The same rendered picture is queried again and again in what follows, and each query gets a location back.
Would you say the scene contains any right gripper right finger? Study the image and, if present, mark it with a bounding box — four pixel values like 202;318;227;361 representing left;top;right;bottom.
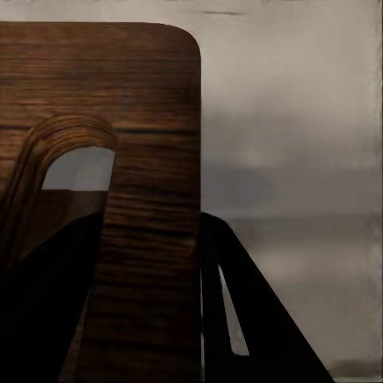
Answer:
201;211;334;383

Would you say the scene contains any cutting board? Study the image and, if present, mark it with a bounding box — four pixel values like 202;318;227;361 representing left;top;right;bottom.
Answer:
0;22;202;383

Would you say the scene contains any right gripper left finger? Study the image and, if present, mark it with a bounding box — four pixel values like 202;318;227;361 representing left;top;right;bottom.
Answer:
0;212;103;383

